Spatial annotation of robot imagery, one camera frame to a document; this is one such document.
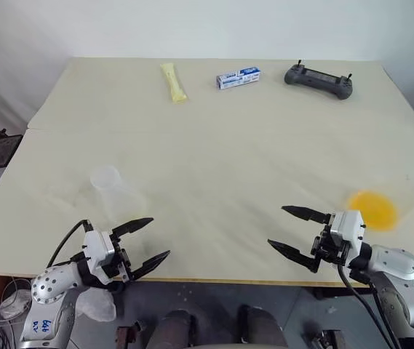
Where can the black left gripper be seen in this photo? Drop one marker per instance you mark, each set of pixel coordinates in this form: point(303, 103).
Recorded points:
point(119, 260)

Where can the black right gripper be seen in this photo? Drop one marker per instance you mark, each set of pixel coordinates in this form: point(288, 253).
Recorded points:
point(328, 249)

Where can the dark rounded shape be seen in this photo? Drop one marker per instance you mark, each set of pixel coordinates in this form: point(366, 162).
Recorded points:
point(177, 329)
point(261, 327)

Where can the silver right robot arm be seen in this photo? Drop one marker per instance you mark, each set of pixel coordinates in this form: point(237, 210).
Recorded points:
point(396, 272)

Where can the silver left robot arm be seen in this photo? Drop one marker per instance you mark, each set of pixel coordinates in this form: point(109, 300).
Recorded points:
point(46, 287)

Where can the blue and white carton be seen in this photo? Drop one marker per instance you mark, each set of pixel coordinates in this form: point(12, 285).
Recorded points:
point(237, 77)

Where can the grey handheld remote controller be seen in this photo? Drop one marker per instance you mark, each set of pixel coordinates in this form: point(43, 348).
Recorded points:
point(319, 80)

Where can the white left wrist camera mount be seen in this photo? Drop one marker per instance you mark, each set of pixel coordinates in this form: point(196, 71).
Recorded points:
point(95, 252)

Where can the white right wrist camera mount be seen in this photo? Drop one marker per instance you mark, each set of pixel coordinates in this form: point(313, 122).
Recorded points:
point(348, 227)

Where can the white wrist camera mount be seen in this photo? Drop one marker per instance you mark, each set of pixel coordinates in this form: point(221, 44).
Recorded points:
point(95, 252)
point(348, 227)

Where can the white plastic bag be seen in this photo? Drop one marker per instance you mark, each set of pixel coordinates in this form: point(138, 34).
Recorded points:
point(95, 303)

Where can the yellow sachet packet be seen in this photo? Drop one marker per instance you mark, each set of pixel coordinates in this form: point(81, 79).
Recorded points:
point(173, 83)

